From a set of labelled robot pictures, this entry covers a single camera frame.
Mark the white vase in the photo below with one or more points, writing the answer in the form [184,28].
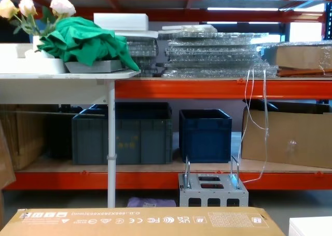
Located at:
[36,42]

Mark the large white pink artificial rose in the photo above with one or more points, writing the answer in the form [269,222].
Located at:
[62,4]

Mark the folded brown cardboard sheets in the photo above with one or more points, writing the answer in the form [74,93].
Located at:
[23,137]

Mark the grey plastic crate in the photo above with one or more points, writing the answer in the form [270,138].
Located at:
[129,142]

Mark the thick white foam block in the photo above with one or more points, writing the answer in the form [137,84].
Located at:
[120,21]

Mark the blue plastic crate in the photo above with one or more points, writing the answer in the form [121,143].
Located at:
[205,140]

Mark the thin white foam sheet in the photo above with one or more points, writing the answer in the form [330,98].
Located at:
[140,34]

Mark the purple cloth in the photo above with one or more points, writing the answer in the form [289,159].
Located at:
[153,202]

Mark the leaning brown cardboard piece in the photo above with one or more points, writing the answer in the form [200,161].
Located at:
[5,163]

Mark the cream artificial rose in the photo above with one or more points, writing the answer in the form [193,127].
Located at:
[5,8]

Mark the blue rack post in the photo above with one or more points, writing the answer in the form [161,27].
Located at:
[328,20]

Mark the white table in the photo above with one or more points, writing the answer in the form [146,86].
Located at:
[64,75]

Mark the brown wooden bars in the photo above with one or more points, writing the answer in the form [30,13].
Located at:
[303,72]

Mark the green cloth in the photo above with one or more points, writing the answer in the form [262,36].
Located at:
[85,42]

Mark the long printed cardboard box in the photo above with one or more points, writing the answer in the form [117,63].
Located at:
[145,221]

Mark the white foam board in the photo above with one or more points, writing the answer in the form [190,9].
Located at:
[189,28]

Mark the fluorescent ceiling light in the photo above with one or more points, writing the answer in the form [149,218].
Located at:
[241,9]

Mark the pale pink artificial rose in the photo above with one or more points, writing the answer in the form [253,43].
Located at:
[27,5]

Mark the white box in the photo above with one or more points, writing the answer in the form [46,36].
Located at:
[311,227]

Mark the grey shallow tray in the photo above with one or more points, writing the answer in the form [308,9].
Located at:
[103,67]

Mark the white shallow tray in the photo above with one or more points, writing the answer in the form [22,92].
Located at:
[39,65]

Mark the orange steel shelf rack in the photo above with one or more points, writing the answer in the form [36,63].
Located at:
[181,88]

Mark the dark blue nested crate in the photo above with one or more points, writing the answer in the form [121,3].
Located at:
[140,110]

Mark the bubble wrapped cardboard box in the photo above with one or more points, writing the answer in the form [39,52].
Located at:
[298,55]

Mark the large brown cardboard box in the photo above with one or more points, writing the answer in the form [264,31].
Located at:
[285,140]

